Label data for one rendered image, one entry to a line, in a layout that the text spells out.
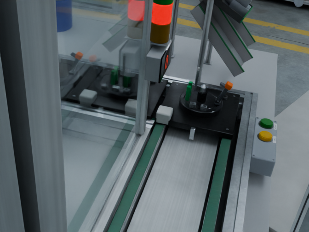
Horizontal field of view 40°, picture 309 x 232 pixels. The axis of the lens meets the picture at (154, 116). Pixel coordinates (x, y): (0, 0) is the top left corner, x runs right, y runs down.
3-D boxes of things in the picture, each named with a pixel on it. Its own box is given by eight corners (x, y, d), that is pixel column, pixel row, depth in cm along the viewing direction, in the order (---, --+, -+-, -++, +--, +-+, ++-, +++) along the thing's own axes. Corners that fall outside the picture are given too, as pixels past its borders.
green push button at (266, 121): (271, 124, 136) (273, 119, 135) (271, 131, 133) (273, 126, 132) (259, 121, 137) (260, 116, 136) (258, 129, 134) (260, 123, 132)
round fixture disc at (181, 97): (224, 99, 143) (225, 94, 142) (218, 121, 132) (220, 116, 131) (183, 90, 145) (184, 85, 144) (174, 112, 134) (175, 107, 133)
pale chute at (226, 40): (243, 62, 162) (253, 57, 160) (234, 77, 152) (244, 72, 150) (202, 0, 157) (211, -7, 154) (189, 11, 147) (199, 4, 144)
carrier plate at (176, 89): (239, 99, 147) (240, 94, 146) (231, 140, 128) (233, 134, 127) (172, 85, 151) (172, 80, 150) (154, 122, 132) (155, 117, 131)
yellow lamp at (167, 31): (170, 37, 110) (172, 19, 107) (166, 45, 106) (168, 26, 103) (151, 34, 111) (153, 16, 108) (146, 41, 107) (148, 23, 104)
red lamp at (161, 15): (172, 19, 107) (174, 0, 105) (168, 26, 103) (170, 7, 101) (153, 15, 108) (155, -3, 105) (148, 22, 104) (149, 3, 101)
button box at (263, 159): (272, 136, 140) (277, 120, 137) (271, 177, 123) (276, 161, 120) (251, 130, 141) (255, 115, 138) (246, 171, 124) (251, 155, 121)
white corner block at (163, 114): (172, 118, 135) (173, 107, 133) (168, 126, 131) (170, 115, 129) (157, 114, 136) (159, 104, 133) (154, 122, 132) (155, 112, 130)
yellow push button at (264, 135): (271, 137, 131) (272, 131, 129) (271, 145, 127) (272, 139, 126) (258, 134, 131) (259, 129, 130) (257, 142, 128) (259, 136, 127)
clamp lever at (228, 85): (220, 101, 137) (233, 83, 132) (220, 104, 135) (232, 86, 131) (211, 95, 137) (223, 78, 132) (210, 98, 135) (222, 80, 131)
